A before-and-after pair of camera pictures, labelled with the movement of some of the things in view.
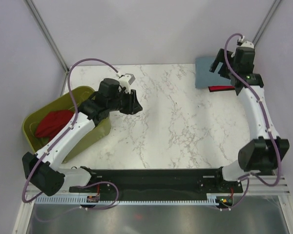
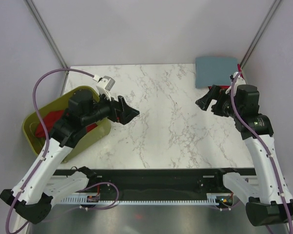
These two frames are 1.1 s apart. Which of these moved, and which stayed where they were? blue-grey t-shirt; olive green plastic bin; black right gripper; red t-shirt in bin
Moved: black right gripper
Stayed: olive green plastic bin; blue-grey t-shirt; red t-shirt in bin
